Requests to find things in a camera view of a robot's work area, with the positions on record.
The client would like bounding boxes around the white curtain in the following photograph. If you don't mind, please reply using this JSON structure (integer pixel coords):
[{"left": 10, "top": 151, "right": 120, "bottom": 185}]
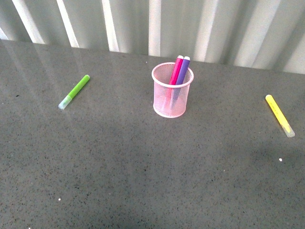
[{"left": 0, "top": 0, "right": 305, "bottom": 73}]

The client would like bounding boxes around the purple pen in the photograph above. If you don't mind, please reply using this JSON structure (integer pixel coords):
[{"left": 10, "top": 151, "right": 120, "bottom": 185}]
[{"left": 171, "top": 56, "right": 190, "bottom": 107}]

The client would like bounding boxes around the green pen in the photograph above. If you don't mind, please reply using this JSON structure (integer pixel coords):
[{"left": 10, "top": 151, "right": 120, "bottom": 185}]
[{"left": 58, "top": 75, "right": 90, "bottom": 110}]

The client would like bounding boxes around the pink mesh cup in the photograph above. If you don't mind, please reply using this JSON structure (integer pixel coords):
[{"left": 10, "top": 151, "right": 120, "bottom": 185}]
[{"left": 152, "top": 62, "right": 194, "bottom": 118}]

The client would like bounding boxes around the pink pen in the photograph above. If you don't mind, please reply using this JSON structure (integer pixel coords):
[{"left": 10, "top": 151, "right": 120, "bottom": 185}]
[{"left": 164, "top": 55, "right": 183, "bottom": 108}]

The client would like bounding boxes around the yellow pen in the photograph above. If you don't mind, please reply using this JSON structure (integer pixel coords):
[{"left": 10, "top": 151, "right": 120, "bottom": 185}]
[{"left": 265, "top": 94, "right": 295, "bottom": 138}]

